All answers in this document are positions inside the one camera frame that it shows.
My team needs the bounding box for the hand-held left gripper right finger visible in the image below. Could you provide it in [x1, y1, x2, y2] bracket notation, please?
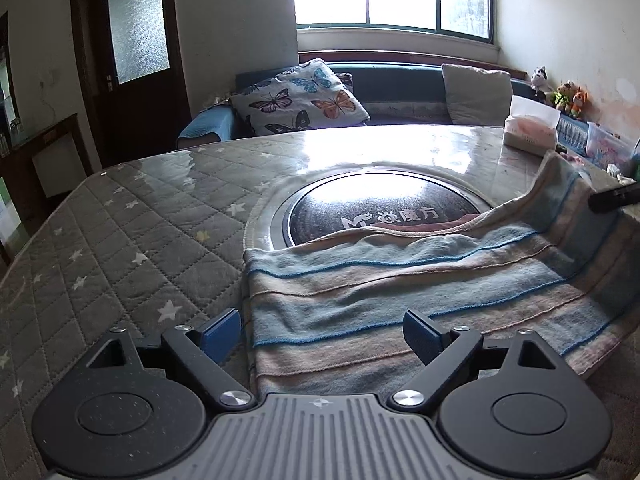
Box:
[389, 309, 554, 409]

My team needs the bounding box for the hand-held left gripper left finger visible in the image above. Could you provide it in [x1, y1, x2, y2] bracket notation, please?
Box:
[92, 307, 256, 409]

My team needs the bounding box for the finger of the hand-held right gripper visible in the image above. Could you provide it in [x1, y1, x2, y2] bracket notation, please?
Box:
[588, 187, 640, 214]

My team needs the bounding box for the striped pastel garment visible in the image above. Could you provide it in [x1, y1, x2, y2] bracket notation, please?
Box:
[243, 150, 637, 402]

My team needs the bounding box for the clear plastic storage box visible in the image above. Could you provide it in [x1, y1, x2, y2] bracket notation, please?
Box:
[585, 121, 637, 175]

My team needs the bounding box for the orange fox plush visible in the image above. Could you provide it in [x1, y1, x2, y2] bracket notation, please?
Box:
[567, 87, 589, 121]

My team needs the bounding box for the tissue box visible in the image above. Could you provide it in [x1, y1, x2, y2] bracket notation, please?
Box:
[502, 96, 562, 157]

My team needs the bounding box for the green plush toy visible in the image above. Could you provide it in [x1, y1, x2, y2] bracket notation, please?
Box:
[550, 80, 576, 112]

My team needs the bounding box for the round black induction cooktop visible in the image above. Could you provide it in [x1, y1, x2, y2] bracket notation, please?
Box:
[243, 160, 501, 257]

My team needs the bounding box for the grey pillow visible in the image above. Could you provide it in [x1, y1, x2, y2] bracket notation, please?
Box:
[441, 63, 514, 127]

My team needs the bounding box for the dark wooden door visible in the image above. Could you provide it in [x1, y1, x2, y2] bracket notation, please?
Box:
[70, 0, 194, 169]

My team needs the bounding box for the teal sofa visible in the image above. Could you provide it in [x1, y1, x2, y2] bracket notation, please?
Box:
[176, 61, 591, 143]

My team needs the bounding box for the dark wooden cabinet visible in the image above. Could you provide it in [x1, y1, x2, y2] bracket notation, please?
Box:
[0, 10, 97, 261]

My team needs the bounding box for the butterfly print pillow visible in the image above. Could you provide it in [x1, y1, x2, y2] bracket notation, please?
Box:
[230, 58, 371, 137]

